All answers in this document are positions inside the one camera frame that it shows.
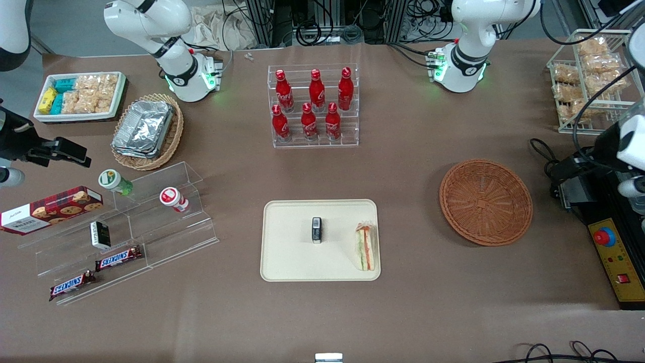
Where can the yellow emergency stop control panel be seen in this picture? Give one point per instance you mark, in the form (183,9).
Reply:
(612,262)

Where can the clear acrylic step shelf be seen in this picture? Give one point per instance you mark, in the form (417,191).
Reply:
(171,242)

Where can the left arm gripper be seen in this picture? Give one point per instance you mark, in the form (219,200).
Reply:
(590,162)

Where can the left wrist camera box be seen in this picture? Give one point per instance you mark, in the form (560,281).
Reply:
(632,186)

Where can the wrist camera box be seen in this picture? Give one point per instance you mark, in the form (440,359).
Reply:
(632,186)
(10,177)

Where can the snickers chocolate bar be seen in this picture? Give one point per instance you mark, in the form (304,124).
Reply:
(70,285)
(118,258)

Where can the clear plastic container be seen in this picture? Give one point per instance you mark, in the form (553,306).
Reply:
(637,205)

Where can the red lid small bottle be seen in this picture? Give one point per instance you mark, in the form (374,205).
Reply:
(170,196)

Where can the triangle sandwich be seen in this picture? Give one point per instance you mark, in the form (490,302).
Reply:
(365,249)

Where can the white rectangular snack bin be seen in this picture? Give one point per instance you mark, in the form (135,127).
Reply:
(75,117)

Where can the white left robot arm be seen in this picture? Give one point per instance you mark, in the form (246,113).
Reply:
(468,65)

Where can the yellow snack packet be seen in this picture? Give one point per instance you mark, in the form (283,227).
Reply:
(47,101)

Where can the small black white box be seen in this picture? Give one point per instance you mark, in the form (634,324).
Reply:
(101,234)

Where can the bagged fried snack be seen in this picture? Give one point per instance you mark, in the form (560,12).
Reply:
(592,46)
(574,110)
(607,83)
(567,93)
(602,64)
(567,74)

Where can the black box with metal bracket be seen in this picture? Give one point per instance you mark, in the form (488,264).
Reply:
(572,194)

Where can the red cookie box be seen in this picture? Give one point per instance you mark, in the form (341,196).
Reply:
(50,209)

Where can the clear bag of crackers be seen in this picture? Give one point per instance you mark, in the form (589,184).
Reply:
(70,103)
(108,83)
(88,83)
(93,103)

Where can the green lid small bottle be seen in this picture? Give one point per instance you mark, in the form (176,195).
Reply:
(111,180)

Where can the brown woven round basket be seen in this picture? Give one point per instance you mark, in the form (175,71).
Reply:
(484,201)

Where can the teal snack packet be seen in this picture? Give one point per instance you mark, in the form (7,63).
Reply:
(64,84)
(57,104)

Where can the yellow control panel box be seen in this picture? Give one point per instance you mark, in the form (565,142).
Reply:
(599,212)

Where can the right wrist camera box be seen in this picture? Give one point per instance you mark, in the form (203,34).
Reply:
(10,177)

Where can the beige crumpled cloth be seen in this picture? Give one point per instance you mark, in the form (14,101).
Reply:
(211,27)

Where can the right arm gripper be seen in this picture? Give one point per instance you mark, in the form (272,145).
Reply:
(15,139)

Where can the light woven oval basket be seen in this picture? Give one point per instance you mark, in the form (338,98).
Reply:
(171,141)

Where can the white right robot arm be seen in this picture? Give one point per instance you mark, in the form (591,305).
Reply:
(176,75)

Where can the red cola bottle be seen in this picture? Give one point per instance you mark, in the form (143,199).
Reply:
(317,91)
(332,122)
(309,122)
(280,123)
(282,93)
(345,89)

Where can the cream plastic serving tray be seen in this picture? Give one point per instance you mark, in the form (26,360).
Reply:
(292,252)

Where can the small black glossy packet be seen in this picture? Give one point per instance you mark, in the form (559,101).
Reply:
(316,232)

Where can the aluminium foil container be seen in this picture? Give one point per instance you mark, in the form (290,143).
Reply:
(143,126)

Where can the aluminium frame post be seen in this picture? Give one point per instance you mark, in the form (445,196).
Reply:
(398,20)
(262,22)

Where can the clear acrylic bottle rack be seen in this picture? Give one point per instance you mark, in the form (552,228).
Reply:
(297,143)

